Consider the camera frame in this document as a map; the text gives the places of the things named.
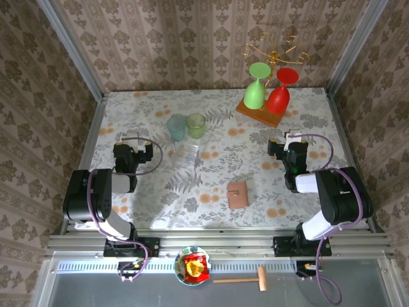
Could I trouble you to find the aluminium frame post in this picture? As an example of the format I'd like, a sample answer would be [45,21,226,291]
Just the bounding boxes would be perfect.
[36,0,105,102]
[326,0,390,95]

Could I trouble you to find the aluminium table side rail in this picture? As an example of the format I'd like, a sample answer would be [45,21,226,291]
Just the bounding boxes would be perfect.
[59,95,108,236]
[324,88,386,233]

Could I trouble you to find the patterned ceramic plate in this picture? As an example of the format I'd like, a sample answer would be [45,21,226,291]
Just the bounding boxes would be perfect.
[174,245,213,287]

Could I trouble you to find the red plastic wine glass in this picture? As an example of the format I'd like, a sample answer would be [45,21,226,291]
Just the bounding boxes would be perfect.
[265,67,300,116]

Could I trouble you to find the blue translucent plastic cup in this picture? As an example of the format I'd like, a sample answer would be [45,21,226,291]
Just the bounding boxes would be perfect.
[166,114,188,143]

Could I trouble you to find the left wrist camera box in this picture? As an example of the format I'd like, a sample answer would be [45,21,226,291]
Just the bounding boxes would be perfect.
[122,132,144,152]

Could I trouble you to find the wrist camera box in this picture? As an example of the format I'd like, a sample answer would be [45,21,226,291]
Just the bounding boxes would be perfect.
[122,132,144,152]
[284,129,303,152]

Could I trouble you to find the pink leather card holder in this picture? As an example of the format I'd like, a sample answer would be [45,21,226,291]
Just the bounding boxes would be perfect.
[227,181,251,210]

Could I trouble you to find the small wooden mallet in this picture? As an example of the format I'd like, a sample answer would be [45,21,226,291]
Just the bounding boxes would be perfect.
[212,265,268,292]

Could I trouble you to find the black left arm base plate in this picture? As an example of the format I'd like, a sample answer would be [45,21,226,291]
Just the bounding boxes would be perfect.
[104,237,161,258]

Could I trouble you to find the green plastic wine glass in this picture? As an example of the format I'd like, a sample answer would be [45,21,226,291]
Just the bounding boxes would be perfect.
[243,61,271,110]

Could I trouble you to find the green translucent plastic cup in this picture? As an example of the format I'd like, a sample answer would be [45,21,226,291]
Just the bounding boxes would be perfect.
[185,113,207,140]

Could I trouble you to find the grey metal shelf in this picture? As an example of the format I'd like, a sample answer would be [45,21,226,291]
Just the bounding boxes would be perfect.
[30,252,409,307]

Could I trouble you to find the black connector block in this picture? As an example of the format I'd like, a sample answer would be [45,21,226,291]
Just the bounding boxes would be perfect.
[295,260,321,278]
[117,261,144,278]

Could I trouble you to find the gold wire rack wooden base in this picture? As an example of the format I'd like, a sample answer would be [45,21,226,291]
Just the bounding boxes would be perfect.
[235,31,311,129]

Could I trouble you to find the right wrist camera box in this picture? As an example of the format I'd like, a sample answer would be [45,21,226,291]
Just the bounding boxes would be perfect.
[284,129,303,152]

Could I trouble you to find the white slotted cable duct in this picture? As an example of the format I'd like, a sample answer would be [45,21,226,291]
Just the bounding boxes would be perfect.
[56,260,300,274]

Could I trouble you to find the aluminium frame cross rail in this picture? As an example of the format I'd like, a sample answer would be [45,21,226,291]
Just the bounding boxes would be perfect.
[47,228,394,260]

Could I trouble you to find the red snack bag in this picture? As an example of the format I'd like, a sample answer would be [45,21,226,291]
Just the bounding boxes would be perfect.
[182,251,211,284]

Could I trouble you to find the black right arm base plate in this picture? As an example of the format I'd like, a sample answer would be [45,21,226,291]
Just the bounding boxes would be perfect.
[273,235,332,257]

